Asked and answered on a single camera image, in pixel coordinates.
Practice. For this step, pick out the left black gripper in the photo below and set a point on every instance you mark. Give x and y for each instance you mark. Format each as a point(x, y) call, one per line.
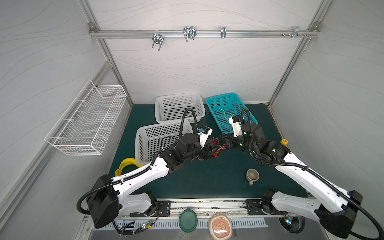
point(206, 153)

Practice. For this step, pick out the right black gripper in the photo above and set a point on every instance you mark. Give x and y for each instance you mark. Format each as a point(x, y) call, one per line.
point(235, 141)

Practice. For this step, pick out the white plastic basket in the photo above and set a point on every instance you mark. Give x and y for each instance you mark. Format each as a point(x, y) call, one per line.
point(150, 139)
point(171, 107)

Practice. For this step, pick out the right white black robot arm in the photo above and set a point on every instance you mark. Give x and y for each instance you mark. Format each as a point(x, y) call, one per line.
point(333, 207)

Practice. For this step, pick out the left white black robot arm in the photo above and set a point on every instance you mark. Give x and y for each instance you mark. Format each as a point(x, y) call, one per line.
point(113, 197)

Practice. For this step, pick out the teal plastic basket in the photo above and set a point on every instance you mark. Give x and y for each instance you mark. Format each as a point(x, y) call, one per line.
point(222, 107)

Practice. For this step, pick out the beige ceramic mug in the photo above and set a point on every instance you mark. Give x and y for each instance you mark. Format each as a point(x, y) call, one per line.
point(252, 176)

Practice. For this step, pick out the brown sauce bottle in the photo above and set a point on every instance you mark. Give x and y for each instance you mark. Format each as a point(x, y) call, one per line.
point(284, 142)

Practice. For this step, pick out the green round lid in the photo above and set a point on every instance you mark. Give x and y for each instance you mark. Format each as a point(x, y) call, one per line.
point(188, 221)

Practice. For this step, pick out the pink lidded food container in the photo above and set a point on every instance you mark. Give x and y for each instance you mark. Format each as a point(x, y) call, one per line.
point(220, 227)

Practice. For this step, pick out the small metal hook clamp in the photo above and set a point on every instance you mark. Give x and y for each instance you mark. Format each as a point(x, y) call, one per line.
point(223, 32)

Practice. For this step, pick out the middle metal u-bolt clamp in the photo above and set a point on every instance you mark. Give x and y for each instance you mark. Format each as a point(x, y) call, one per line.
point(189, 33)

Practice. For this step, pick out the metal u-bolt clamp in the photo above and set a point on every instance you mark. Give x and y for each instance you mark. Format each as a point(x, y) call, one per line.
point(158, 39)
point(189, 33)

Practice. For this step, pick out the loose wiring harness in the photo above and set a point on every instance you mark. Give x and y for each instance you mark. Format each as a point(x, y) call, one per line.
point(132, 228)

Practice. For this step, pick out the left metal u-bolt clamp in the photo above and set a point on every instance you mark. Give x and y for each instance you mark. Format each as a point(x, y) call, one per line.
point(158, 39)

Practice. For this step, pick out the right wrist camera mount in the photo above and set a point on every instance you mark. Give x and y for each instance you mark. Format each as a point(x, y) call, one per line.
point(236, 124)

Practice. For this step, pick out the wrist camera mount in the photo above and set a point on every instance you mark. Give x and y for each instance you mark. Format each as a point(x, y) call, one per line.
point(236, 124)
point(204, 132)

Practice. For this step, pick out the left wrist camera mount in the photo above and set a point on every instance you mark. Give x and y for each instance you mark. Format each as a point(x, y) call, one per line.
point(204, 132)

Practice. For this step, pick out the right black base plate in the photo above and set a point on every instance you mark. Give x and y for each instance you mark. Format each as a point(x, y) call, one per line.
point(256, 207)

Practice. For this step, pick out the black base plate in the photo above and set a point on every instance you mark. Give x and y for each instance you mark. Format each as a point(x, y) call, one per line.
point(256, 207)
point(156, 209)

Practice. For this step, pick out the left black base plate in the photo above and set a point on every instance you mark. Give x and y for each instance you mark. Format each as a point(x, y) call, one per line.
point(156, 209)

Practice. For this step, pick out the aluminium cross rail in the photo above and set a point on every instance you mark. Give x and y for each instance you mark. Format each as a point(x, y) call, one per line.
point(201, 34)

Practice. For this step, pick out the white wire wall basket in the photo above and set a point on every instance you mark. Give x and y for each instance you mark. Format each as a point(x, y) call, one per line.
point(86, 125)

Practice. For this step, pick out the right metal bracket clamp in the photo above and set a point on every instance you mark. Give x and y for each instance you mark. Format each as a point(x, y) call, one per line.
point(295, 34)

